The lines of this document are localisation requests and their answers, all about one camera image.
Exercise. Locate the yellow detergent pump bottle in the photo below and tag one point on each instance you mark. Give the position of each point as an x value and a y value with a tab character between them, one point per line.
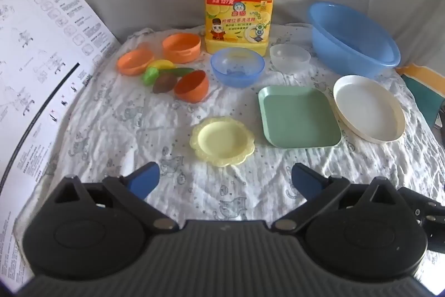
236	4

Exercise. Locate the yellow flower-shaped plate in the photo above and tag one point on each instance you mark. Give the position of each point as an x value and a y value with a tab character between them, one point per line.
222	142

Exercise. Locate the yellow striped teal cushion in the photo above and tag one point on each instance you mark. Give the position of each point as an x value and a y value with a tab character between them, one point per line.
422	77

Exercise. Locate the dark green toy cucumber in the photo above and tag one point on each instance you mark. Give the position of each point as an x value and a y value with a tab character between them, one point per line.
182	71

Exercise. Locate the clear plastic bowl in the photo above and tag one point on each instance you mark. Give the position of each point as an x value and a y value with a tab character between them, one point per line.
290	57

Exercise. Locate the white oval plate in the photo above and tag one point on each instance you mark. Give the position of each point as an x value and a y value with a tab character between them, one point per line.
368	107

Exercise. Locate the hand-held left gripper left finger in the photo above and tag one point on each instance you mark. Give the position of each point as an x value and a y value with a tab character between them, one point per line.
143	178

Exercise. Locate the shallow orange toy bowl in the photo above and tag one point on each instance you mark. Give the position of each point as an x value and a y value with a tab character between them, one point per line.
134	63

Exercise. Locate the green square plate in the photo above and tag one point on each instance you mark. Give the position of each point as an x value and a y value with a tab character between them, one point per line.
299	116

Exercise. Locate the green toy vegetable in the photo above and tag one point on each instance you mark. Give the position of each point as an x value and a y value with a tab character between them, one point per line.
150	76

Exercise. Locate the white printed instruction sheet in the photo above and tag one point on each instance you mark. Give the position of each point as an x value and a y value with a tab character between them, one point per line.
38	57

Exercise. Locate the white cat-print blanket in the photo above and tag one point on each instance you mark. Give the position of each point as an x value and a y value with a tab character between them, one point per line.
132	130

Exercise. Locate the deep orange toy bowl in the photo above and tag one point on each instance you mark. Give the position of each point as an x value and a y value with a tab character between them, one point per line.
193	86

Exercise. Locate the large blue plastic basin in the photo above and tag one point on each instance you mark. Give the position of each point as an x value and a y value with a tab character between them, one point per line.
351	36

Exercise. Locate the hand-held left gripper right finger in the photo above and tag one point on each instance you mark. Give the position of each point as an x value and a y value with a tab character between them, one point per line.
307	181

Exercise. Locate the yellow toy banana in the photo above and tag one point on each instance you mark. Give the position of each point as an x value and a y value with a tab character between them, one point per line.
161	64

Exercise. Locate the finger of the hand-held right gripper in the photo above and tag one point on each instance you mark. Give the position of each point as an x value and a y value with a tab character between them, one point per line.
422	201

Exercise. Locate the transparent blue plastic bowl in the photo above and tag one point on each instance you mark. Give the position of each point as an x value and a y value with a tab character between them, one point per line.
238	69

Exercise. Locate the brown toy food piece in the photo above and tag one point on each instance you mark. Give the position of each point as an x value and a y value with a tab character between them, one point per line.
163	84

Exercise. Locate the orange toy pot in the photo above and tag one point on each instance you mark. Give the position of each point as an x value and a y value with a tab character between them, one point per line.
180	48

